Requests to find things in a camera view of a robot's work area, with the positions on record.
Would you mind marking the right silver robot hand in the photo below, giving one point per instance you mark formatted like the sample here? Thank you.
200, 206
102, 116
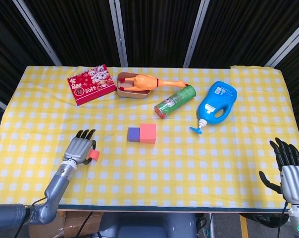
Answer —
294, 183

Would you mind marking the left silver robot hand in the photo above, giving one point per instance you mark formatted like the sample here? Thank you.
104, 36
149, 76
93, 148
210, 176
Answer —
79, 148

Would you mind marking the small pink foam cube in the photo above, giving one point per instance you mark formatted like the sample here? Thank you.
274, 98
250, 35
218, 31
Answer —
94, 155

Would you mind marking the purple foam cube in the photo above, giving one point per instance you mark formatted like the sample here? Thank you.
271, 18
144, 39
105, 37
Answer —
133, 134

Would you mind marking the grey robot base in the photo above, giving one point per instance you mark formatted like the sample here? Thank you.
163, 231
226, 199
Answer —
149, 225

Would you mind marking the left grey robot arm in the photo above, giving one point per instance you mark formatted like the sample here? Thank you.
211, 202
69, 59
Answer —
58, 183

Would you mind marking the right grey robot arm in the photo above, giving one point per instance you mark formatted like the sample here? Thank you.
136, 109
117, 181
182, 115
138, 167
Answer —
298, 223

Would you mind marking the red desk calendar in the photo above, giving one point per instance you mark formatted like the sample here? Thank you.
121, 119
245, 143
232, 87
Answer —
90, 86

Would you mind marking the large pink foam cube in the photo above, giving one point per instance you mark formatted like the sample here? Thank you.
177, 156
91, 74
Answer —
147, 132

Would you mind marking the brown cardboard box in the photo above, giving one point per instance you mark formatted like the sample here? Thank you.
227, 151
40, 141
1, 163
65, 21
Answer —
72, 223

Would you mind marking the yellow checked tablecloth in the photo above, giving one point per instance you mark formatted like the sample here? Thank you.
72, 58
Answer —
149, 173

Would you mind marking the beige plastic tray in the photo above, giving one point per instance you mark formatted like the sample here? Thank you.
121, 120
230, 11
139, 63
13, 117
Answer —
133, 95

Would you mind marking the orange rubber chicken toy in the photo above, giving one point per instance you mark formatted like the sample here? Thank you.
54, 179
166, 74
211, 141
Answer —
144, 81

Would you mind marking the green chip can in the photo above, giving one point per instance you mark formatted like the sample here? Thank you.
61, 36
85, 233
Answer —
176, 100

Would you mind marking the blue pump detergent bottle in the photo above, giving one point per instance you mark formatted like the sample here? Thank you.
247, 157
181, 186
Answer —
221, 99

